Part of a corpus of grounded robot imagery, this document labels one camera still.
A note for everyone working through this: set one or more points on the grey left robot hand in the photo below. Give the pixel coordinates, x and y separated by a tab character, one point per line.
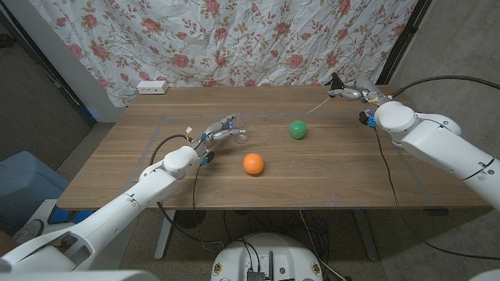
213	127

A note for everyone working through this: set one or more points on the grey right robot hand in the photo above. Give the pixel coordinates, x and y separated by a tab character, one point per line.
351	93

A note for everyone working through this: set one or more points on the black spray nozzle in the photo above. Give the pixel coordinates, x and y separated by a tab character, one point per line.
336	82

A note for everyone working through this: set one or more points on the clear spray bottle body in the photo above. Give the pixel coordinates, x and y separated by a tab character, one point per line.
240	134

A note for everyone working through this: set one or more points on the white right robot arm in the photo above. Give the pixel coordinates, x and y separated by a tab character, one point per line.
441	148

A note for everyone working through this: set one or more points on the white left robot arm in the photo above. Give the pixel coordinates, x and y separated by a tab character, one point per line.
109	218

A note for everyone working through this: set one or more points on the orange ball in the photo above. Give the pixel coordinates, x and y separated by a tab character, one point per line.
253	163

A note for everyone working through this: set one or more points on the green ball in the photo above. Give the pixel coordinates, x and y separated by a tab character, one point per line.
297	129

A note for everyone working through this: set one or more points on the white power strip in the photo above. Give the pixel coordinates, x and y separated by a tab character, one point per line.
152	87

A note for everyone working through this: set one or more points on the black backdrop stand pole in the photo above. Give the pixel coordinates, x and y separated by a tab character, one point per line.
404	35

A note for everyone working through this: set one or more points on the floral rose print backdrop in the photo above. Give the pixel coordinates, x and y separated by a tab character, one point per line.
218	39

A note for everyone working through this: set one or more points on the black round floor object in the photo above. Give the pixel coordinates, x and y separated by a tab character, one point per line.
189	219

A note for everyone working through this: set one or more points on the white table leg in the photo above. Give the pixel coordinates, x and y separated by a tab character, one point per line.
367	238
164	234

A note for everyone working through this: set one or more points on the white robot torso base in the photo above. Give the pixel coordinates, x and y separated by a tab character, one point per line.
281	253

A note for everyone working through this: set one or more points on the white room pillar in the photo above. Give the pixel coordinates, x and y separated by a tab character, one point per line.
66	62

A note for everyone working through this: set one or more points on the blue floor pad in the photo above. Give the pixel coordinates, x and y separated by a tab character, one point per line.
60	215

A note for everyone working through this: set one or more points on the blue grey storage bin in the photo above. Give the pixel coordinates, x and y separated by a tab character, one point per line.
27	183

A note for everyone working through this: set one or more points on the grey shoe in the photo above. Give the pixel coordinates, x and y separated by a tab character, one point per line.
30	229

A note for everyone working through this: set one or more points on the brown trouser leg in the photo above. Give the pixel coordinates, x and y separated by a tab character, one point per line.
7	242

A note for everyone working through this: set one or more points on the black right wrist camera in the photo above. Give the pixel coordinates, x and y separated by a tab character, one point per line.
365	118

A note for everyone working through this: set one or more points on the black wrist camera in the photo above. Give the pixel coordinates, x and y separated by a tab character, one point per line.
365	118
207	157

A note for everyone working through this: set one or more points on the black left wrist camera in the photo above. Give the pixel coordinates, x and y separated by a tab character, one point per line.
207	157

